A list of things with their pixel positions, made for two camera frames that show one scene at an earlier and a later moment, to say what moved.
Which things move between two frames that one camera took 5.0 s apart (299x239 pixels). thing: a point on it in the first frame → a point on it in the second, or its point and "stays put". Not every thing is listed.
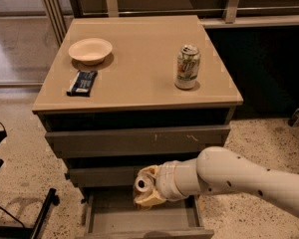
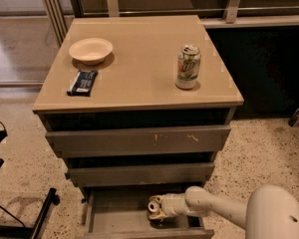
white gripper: (164, 180) → (169, 205)
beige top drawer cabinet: (122, 94) stays put
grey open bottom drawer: (113, 213) stays put
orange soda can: (143, 186) → (152, 208)
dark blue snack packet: (82, 84) stays put
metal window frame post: (54, 11) stays put
